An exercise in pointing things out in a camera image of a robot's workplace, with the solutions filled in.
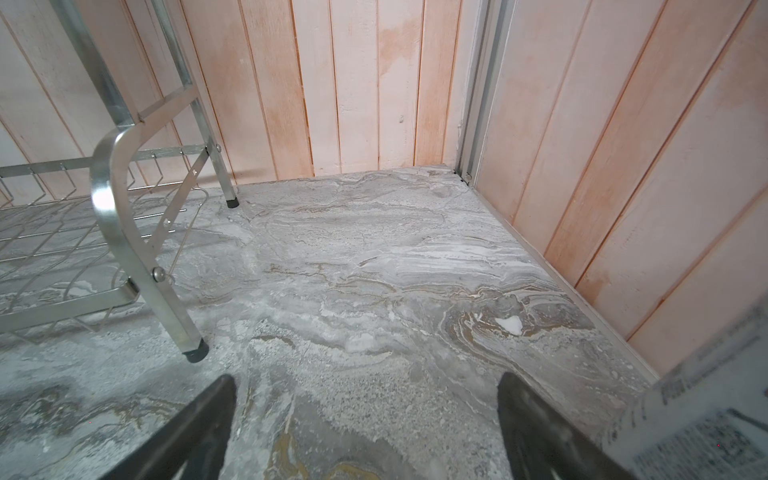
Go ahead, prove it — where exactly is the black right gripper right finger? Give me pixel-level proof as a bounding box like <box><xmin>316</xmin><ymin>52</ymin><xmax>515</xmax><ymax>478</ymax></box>
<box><xmin>497</xmin><ymin>372</ymin><xmax>632</xmax><ymax>479</ymax></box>

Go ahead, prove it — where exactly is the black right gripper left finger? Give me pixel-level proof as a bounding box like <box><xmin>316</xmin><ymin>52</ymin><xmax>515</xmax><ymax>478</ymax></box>
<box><xmin>103</xmin><ymin>374</ymin><xmax>237</xmax><ymax>479</ymax></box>

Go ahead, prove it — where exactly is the stainless steel dish rack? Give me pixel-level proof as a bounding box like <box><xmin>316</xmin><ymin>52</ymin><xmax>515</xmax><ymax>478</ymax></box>
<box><xmin>1</xmin><ymin>1</ymin><xmax>239</xmax><ymax>363</ymax></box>

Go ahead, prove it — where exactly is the silver drink can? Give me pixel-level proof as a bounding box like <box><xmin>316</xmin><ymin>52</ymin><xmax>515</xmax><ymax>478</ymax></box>
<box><xmin>598</xmin><ymin>304</ymin><xmax>767</xmax><ymax>479</ymax></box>

